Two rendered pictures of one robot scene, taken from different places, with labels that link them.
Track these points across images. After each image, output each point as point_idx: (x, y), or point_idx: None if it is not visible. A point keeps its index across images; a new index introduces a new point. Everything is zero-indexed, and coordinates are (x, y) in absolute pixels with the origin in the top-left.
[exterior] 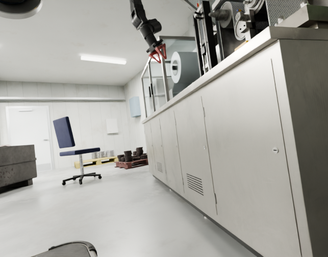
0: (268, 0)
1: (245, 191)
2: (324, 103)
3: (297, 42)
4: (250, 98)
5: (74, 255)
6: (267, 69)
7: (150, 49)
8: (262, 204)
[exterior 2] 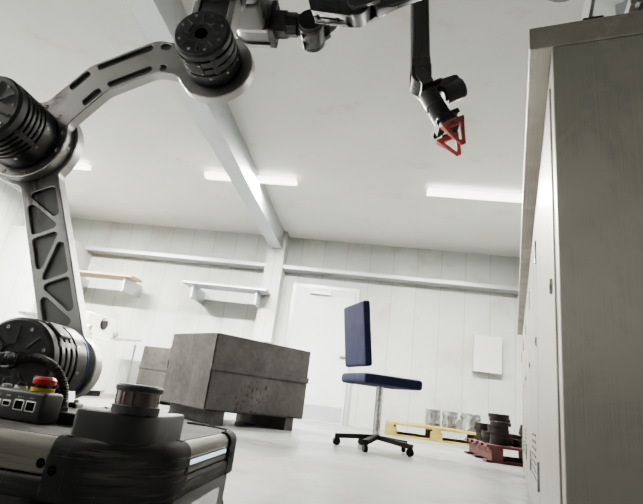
0: None
1: (546, 425)
2: None
3: (608, 43)
4: (545, 186)
5: (201, 430)
6: (548, 113)
7: (435, 130)
8: (550, 444)
